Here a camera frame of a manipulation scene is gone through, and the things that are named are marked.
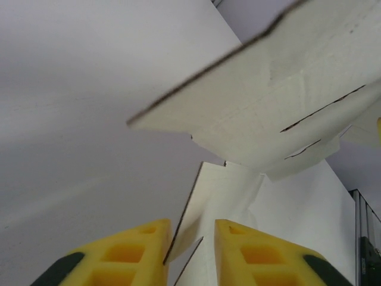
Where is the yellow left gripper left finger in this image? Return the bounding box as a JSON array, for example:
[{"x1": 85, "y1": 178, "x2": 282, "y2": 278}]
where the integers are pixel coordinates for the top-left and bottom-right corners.
[{"x1": 29, "y1": 218, "x2": 174, "y2": 286}]

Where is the white cardboard paper box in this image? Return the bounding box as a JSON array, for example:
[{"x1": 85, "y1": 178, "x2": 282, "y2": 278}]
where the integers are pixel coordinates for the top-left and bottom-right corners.
[{"x1": 126, "y1": 0, "x2": 381, "y2": 286}]

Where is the aluminium frame side rail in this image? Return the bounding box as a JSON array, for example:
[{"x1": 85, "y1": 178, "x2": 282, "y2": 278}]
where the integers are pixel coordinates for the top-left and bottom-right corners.
[{"x1": 348, "y1": 188, "x2": 381, "y2": 286}]

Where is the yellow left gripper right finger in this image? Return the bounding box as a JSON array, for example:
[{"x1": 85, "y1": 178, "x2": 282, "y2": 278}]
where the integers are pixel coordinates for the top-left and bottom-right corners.
[{"x1": 214, "y1": 218, "x2": 355, "y2": 286}]

